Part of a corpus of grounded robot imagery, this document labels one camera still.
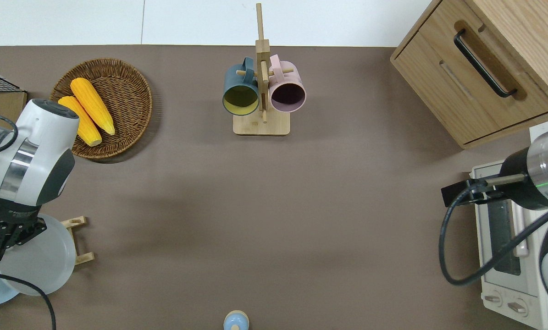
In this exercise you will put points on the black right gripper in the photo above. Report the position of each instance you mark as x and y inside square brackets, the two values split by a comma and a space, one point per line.
[521, 183]

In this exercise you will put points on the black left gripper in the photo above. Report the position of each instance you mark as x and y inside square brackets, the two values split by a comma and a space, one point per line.
[14, 215]

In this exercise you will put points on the gray plate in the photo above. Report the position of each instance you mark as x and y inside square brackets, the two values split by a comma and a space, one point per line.
[44, 261]

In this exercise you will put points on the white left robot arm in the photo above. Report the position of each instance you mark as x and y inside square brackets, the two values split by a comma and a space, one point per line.
[40, 137]

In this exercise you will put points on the wooden plate rack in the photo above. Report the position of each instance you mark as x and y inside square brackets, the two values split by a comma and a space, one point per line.
[83, 259]

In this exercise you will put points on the white toaster oven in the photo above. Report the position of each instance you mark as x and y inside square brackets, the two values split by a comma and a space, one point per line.
[503, 275]

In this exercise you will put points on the wooden cabinet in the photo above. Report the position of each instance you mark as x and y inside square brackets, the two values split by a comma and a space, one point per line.
[521, 46]

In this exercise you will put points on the yellow corn cob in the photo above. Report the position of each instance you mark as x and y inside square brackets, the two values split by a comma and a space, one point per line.
[95, 105]
[83, 123]

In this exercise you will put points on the brown wicker basket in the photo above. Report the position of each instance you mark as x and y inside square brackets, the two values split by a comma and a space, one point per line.
[127, 101]

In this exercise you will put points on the blue call bell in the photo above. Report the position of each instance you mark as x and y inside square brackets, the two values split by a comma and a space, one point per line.
[236, 321]

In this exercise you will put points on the brown table mat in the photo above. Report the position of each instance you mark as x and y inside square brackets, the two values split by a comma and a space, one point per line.
[274, 206]

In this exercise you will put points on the pink mug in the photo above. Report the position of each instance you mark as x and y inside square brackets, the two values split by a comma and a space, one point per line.
[288, 91]

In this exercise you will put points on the wooden mug tree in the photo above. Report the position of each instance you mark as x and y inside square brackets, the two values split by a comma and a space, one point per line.
[262, 123]

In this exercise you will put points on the dark blue mug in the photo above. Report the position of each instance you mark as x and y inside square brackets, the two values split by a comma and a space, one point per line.
[239, 94]

